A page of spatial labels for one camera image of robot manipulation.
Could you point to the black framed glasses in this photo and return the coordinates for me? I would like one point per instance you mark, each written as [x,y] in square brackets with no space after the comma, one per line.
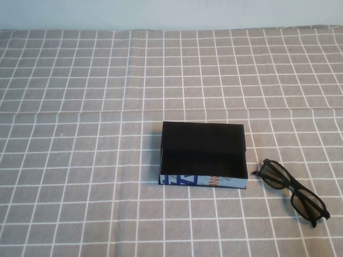
[276,176]

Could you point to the black printed glasses case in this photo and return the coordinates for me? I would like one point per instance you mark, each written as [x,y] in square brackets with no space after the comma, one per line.
[203,139]

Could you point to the grey white-checked tablecloth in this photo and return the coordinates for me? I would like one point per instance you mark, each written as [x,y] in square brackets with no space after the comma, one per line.
[80,160]

